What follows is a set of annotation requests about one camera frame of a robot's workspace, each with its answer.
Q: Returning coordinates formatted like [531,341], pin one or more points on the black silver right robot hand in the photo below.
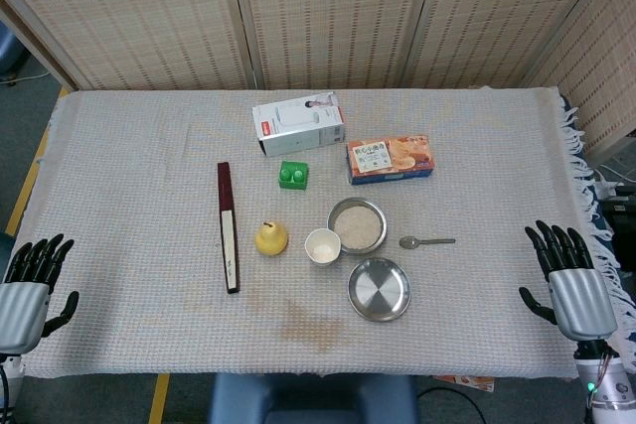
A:
[581,300]

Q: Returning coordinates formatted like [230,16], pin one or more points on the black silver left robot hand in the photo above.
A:
[22,310]

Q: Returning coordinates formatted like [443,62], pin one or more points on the metal spoon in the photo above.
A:
[410,242]

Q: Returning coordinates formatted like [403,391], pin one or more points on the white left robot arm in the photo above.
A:
[11,374]

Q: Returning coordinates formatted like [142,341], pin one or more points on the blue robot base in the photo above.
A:
[313,401]

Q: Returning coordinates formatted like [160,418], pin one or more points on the empty steel plate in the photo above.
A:
[379,290]

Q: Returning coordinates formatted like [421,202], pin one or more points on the steel bowl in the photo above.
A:
[334,210]

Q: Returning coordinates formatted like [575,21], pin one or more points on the white paper cup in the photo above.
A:
[323,247]

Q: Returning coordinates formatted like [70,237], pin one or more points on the black device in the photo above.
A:
[621,225]

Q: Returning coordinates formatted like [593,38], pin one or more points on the orange printed packet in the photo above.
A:
[467,382]

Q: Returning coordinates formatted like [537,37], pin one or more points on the white woven tablecloth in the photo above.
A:
[149,195]

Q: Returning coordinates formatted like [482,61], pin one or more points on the dark red folded fan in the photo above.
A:
[230,245]

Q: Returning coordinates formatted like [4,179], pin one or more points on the orange biscuit box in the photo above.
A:
[392,158]

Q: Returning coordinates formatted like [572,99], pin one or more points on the yellow pear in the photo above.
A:
[271,242]

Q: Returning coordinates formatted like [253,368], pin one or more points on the green toy building brick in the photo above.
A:
[293,177]

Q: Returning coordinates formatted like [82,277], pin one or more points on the white product carton box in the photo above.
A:
[293,138]

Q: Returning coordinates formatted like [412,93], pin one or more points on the woven bamboo folding screen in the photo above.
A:
[323,12]

